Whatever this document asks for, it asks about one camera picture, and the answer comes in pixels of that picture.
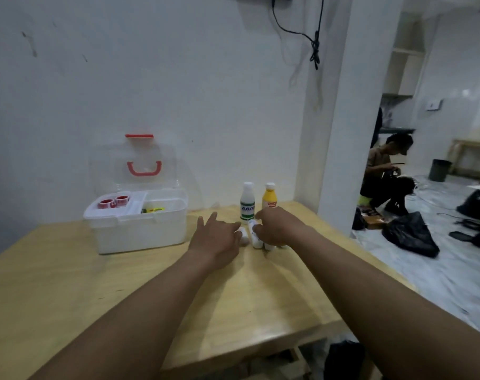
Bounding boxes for person's left hand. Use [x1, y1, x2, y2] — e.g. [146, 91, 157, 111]
[188, 211, 244, 270]

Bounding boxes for person's right hand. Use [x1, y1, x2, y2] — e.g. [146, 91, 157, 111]
[253, 207, 306, 248]

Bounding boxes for small white bottle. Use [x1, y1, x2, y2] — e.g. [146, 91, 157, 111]
[248, 219, 264, 250]

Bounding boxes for person's right forearm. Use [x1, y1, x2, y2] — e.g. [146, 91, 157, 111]
[289, 225, 480, 380]

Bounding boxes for person's left forearm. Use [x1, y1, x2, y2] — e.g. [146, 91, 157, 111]
[28, 249, 225, 380]

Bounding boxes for white bottle with green label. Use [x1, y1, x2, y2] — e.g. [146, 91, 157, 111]
[240, 182, 256, 226]

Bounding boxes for yellow bottle with red label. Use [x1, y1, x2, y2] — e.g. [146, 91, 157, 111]
[262, 183, 278, 210]

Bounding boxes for white storage box clear lid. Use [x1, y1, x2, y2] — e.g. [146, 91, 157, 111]
[83, 134, 189, 255]

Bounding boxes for brown cardboard box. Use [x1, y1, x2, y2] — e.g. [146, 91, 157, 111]
[361, 211, 388, 230]

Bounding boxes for large black plastic bag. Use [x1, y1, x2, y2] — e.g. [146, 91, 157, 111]
[382, 211, 441, 259]

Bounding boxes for black bag under table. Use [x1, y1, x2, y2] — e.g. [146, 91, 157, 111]
[324, 340, 366, 380]

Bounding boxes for black trash bin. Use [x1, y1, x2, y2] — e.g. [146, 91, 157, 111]
[429, 159, 453, 183]

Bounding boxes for black backpack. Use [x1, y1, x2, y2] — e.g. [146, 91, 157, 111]
[457, 189, 480, 221]

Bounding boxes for light wooden table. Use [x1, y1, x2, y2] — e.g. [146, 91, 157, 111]
[448, 137, 480, 185]

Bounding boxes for black hanging cable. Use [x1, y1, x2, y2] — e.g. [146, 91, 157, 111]
[271, 0, 325, 71]

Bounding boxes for black gadgets with cables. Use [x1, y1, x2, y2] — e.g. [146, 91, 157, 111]
[449, 218, 480, 250]

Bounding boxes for white wall shelf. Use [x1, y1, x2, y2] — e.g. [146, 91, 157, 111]
[383, 12, 427, 98]

